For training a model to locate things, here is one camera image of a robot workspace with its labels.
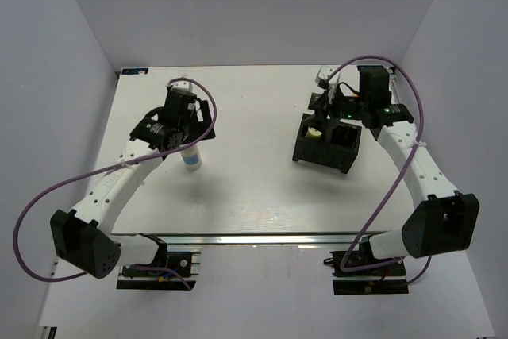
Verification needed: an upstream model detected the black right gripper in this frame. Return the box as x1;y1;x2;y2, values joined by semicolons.
302;84;368;134

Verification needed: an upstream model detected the blue-labelled white granule jar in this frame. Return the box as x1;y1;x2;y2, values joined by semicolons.
180;145;202;171

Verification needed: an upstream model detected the cream-lidded seasoning shaker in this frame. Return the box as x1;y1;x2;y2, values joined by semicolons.
305;127;322;141

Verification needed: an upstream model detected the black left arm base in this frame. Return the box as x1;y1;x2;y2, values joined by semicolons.
113;234;201;291

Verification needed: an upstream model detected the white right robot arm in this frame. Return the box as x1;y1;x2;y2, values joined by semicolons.
314;65;479;275

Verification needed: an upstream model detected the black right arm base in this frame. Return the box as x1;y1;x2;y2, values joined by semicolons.
323;251;409;295

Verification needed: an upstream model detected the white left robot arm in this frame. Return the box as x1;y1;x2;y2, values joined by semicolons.
50;79;215;279

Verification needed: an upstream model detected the black condiment organizer rack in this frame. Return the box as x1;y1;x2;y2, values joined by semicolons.
292;114;362;174

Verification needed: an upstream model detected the blue label sticker right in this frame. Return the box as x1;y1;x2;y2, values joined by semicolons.
356;64;386;72

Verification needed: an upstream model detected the blue label sticker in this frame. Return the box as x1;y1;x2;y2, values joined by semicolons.
356;64;386;72
121;67;148;75

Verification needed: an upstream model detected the blue label sticker left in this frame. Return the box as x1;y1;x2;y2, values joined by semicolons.
121;67;148;75

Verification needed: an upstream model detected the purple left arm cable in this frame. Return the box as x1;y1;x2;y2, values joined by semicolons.
13;76;218;283

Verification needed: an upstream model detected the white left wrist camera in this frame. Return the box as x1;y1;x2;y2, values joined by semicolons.
166;79;194;94

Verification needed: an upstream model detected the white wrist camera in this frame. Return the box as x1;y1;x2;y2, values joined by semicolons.
314;65;341;94
166;79;194;94

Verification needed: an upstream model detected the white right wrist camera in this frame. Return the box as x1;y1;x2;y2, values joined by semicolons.
314;65;341;94

